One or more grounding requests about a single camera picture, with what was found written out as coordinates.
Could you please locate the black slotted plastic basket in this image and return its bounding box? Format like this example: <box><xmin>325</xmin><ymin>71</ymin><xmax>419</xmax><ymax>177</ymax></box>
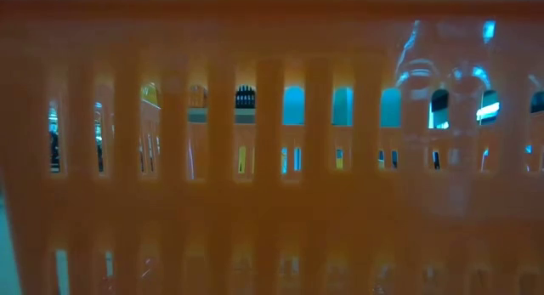
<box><xmin>235</xmin><ymin>84</ymin><xmax>257</xmax><ymax>110</ymax></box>

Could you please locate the orange slotted plastic basket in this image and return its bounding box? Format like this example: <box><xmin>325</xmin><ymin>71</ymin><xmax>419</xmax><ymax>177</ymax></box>
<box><xmin>0</xmin><ymin>0</ymin><xmax>544</xmax><ymax>295</ymax></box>

